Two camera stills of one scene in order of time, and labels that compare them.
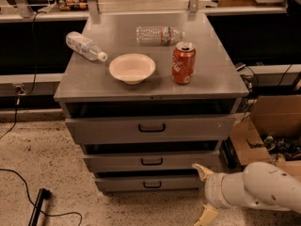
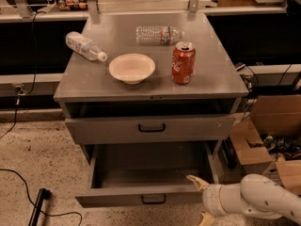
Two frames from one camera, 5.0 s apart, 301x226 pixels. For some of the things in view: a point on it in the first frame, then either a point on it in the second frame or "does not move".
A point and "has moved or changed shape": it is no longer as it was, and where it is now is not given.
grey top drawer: [153, 130] does not move
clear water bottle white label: [86, 46] does not move
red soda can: [183, 62] does not move
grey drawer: [154, 161] has moved or changed shape
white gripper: [213, 188] to [211, 199]
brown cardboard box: [270, 115] does not move
